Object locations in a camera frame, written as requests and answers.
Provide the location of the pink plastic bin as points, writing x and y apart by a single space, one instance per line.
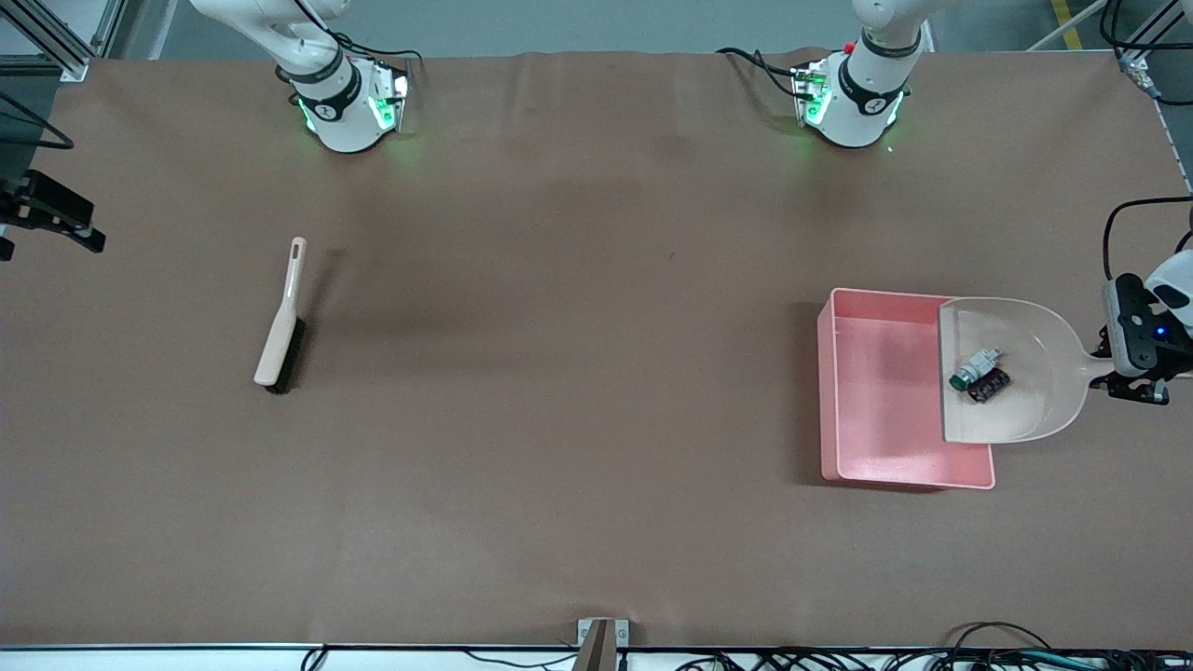
885 401

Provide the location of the white push-button switch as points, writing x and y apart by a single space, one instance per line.
974 371

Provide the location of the beige brush with black bristles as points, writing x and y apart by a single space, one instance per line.
277 340

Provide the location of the dark brown circuit board piece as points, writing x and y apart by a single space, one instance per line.
991 385

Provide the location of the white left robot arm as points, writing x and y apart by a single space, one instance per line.
862 102

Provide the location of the metal bracket with brown post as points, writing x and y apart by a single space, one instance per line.
602 643

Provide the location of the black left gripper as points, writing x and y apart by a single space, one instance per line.
1131 384

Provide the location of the metal base connector plate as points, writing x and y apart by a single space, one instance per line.
396 93
809 93

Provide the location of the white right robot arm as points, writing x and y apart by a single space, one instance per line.
340 107

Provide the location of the beige plastic dustpan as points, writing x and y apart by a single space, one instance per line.
1035 410

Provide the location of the thin white diagonal bar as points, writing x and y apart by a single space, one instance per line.
1067 28

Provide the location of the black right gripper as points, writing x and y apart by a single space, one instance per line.
35 202

